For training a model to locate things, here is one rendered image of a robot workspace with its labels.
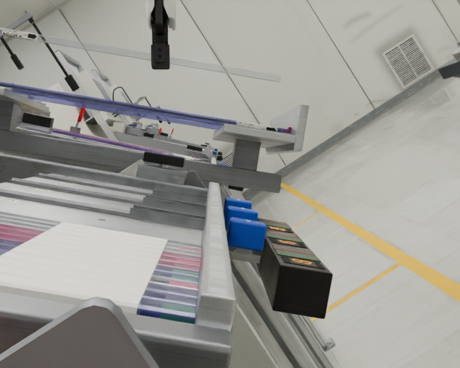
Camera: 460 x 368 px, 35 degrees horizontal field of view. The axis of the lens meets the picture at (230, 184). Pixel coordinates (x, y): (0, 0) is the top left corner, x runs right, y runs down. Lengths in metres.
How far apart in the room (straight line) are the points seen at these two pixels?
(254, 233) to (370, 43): 8.01
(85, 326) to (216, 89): 8.16
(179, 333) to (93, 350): 0.05
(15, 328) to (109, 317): 0.06
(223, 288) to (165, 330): 0.03
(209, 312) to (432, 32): 8.55
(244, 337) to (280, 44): 7.34
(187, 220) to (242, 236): 0.05
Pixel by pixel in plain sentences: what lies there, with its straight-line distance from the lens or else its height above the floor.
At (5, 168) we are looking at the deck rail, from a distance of 0.93.
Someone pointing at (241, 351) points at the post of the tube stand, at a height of 0.47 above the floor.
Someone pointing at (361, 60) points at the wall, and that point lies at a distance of 8.52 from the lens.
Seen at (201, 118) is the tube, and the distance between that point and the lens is 1.06.
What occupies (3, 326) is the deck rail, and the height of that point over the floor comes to 0.76.
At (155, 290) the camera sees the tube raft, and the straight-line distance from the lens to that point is 0.28.
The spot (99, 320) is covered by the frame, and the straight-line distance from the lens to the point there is 0.18.
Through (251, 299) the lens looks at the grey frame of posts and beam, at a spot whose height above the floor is 0.58.
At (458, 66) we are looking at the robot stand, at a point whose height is 0.69.
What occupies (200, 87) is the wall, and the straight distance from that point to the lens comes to 8.33.
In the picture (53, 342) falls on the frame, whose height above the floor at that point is 0.76.
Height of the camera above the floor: 0.77
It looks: 3 degrees down
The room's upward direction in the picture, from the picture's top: 33 degrees counter-clockwise
